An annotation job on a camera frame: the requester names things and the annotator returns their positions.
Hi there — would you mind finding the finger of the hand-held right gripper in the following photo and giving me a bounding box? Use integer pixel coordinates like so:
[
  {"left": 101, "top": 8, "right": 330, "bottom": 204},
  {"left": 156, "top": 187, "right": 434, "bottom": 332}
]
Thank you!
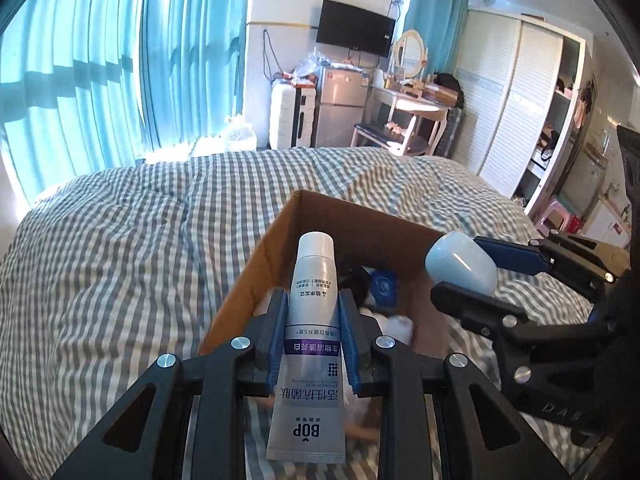
[
  {"left": 472, "top": 235, "right": 551, "bottom": 276},
  {"left": 430, "top": 282, "right": 531, "bottom": 338}
]

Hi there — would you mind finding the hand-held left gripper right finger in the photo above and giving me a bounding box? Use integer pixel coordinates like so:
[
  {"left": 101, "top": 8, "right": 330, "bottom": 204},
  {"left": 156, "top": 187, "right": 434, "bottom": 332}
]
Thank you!
[{"left": 337, "top": 287, "right": 571, "bottom": 480}]

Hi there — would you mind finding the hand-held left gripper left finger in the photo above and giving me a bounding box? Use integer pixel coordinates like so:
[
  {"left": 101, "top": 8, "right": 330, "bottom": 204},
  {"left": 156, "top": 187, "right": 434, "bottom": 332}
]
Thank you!
[{"left": 50, "top": 287, "right": 291, "bottom": 480}]

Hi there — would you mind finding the white toothpaste tube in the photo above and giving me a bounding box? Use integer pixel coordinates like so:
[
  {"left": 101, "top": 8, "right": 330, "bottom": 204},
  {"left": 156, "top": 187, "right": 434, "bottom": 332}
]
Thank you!
[{"left": 266, "top": 231, "right": 347, "bottom": 465}]

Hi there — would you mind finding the white plastic bottle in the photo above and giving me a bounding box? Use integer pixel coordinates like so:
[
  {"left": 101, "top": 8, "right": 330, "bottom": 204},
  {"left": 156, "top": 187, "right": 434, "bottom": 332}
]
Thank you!
[{"left": 369, "top": 304, "right": 417, "bottom": 347}]

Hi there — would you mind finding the pale blue cup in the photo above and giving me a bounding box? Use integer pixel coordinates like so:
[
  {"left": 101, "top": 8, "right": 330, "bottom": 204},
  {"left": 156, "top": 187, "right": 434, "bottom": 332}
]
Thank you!
[{"left": 424, "top": 231, "right": 500, "bottom": 297}]

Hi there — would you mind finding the blue packet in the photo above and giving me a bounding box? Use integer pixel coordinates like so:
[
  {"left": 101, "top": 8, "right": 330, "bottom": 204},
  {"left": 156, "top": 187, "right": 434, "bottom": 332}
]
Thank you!
[{"left": 372, "top": 269, "right": 402, "bottom": 309}]

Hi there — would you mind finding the brown cardboard box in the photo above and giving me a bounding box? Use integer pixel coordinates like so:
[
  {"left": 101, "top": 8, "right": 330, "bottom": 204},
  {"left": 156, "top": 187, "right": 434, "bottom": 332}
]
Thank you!
[{"left": 198, "top": 189, "right": 454, "bottom": 411}]

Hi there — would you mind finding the pink plastic stool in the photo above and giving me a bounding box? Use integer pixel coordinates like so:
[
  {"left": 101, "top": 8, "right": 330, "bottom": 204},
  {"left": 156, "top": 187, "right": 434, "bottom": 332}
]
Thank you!
[{"left": 534, "top": 198, "right": 577, "bottom": 237}]

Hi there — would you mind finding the white slatted wardrobe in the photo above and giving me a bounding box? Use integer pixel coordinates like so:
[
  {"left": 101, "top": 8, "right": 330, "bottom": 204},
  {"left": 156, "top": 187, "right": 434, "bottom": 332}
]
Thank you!
[{"left": 452, "top": 7, "right": 587, "bottom": 222}]

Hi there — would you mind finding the white chair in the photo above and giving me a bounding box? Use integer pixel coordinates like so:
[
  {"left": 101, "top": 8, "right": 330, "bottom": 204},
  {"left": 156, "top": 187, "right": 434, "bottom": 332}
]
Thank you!
[{"left": 387, "top": 106, "right": 444, "bottom": 157}]

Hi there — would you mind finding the grey checked blanket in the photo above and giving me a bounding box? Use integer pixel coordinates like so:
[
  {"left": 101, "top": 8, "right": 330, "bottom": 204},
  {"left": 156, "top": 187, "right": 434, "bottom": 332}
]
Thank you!
[{"left": 0, "top": 147, "right": 601, "bottom": 480}]

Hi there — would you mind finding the black bag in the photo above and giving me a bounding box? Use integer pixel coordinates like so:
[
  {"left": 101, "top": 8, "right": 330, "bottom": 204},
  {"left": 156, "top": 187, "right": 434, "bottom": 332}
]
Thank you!
[{"left": 433, "top": 72, "right": 466, "bottom": 109}]

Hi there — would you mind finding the black bench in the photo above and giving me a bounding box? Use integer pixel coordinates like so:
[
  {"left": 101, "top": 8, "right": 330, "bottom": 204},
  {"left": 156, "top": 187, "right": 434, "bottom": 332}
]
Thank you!
[{"left": 352, "top": 122, "right": 432, "bottom": 156}]

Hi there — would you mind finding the white dressing table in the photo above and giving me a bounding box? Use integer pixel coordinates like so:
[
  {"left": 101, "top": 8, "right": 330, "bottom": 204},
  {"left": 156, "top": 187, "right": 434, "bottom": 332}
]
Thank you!
[{"left": 367, "top": 81, "right": 452, "bottom": 157}]

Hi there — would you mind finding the clear plastic bag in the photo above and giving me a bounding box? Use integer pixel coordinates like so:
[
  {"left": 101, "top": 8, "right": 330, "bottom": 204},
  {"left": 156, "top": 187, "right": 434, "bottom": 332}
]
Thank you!
[{"left": 222, "top": 114, "right": 259, "bottom": 151}]

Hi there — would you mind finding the white suitcase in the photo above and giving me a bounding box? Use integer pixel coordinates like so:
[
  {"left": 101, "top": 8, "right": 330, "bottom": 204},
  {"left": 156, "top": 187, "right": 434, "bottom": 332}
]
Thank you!
[{"left": 268, "top": 83, "right": 319, "bottom": 150}]

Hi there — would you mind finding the oval white mirror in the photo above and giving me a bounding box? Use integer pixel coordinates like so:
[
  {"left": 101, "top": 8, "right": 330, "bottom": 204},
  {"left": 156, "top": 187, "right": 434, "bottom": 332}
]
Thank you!
[{"left": 392, "top": 29, "right": 430, "bottom": 81}]

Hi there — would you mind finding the small silver fridge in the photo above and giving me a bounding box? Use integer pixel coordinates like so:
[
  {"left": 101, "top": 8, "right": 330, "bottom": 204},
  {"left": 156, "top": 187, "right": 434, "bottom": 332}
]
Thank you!
[{"left": 313, "top": 66, "right": 371, "bottom": 149}]

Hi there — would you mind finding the narrow teal curtain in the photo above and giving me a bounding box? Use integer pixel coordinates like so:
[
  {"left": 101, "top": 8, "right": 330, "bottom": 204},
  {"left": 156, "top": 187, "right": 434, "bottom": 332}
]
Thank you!
[{"left": 404, "top": 0, "right": 472, "bottom": 87}]

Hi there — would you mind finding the pile of plastic bags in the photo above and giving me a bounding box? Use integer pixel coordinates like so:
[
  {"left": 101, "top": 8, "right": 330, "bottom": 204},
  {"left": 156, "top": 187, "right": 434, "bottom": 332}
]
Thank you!
[{"left": 294, "top": 48, "right": 332, "bottom": 87}]

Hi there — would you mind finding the wide teal curtain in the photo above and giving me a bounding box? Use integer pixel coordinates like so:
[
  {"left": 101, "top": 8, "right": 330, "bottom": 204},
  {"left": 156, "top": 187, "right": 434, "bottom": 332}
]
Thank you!
[{"left": 0, "top": 0, "right": 153, "bottom": 203}]

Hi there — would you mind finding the black wall television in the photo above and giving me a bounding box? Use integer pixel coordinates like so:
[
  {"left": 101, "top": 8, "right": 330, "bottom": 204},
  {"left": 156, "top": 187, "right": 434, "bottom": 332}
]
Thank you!
[{"left": 316, "top": 0, "right": 397, "bottom": 59}]

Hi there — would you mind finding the black wall cable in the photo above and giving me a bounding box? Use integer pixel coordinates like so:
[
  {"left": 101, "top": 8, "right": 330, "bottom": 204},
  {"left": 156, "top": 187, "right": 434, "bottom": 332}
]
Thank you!
[{"left": 262, "top": 29, "right": 282, "bottom": 87}]

